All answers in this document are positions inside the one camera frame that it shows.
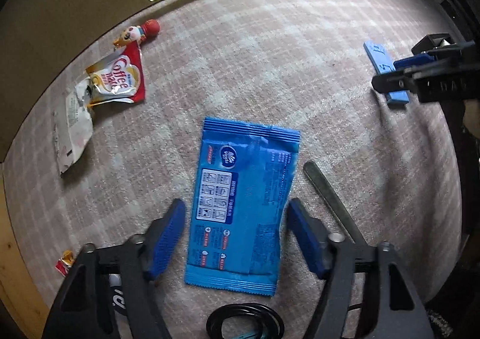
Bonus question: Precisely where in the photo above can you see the light blue plate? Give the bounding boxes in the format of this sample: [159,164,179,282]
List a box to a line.
[364,41,409,106]

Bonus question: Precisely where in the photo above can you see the red coffee mate sachet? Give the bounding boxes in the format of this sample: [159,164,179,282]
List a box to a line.
[55,250,75,277]

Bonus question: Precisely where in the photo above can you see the metal spoon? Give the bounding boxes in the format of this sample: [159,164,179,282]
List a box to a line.
[303,160,367,245]

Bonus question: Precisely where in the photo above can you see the black USB cable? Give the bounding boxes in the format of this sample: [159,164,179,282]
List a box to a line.
[205,302,286,339]

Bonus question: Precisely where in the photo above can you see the white paper wrapper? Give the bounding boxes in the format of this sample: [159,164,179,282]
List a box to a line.
[53,78,94,174]

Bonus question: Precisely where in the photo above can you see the blue wet wipes pack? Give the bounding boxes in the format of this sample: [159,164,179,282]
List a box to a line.
[185,117,300,297]

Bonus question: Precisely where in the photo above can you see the coffee mate sachet back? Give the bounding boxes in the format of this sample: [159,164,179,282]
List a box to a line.
[85,43,145,106]

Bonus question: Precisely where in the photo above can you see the grey Ta sachet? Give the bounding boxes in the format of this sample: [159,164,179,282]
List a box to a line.
[109,274,127,316]

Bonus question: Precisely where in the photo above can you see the pine wood plank panel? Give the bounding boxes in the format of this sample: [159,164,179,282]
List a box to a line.
[1,169,49,338]

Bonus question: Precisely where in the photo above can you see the pink plaid tablecloth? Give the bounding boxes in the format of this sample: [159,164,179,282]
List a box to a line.
[0,0,462,339]

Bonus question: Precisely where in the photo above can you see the red santa figurine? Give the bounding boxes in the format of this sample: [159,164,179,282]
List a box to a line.
[113,19,160,48]

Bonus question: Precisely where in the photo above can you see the brown wooden board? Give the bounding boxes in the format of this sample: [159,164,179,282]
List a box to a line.
[1,0,148,156]

